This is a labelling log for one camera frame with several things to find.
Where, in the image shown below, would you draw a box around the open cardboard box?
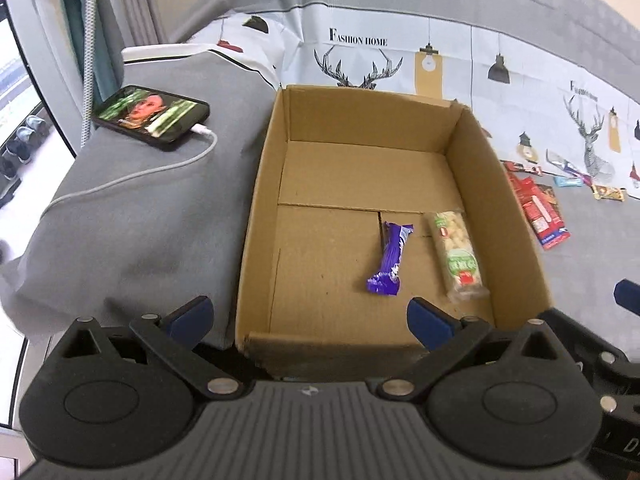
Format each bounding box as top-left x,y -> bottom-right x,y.
235,86 -> 552,382

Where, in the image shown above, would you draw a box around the light blue snack bar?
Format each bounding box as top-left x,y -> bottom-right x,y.
553,176 -> 584,188

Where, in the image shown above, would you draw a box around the black smartphone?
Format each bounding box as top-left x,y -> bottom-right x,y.
92,84 -> 210,151

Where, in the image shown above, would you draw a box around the shoes on floor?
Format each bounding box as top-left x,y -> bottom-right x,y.
1,115 -> 50,182

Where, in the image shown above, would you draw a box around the deer print white cloth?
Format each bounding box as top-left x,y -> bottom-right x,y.
189,4 -> 639,196

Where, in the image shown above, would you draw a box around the red snack packet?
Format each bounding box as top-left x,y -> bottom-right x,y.
515,178 -> 570,250

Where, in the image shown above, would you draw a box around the white charging cable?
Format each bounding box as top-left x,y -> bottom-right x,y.
39,122 -> 220,221

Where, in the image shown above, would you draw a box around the magenta wrapped snack bar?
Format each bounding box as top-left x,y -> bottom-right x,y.
502,160 -> 542,176

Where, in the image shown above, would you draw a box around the clear peanut snack pack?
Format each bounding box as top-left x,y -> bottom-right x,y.
425,210 -> 489,302

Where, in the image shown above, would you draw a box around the yellow snack bar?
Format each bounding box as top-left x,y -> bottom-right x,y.
591,184 -> 625,203

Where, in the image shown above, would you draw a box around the purple chocolate bar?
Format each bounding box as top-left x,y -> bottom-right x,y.
366,222 -> 414,296

